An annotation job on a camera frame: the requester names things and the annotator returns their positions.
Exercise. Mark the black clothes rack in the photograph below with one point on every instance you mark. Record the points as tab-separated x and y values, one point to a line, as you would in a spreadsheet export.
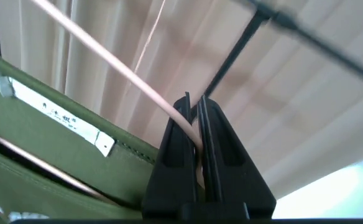
238	46

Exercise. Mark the beige curtain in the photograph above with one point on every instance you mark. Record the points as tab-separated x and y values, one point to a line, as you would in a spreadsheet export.
293	109

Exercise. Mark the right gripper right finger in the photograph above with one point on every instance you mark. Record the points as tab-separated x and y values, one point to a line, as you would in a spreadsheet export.
231	180

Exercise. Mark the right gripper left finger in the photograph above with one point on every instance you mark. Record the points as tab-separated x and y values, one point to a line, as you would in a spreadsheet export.
172	174

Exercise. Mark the green printed shirt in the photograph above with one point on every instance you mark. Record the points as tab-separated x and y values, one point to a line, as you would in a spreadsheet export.
44	140

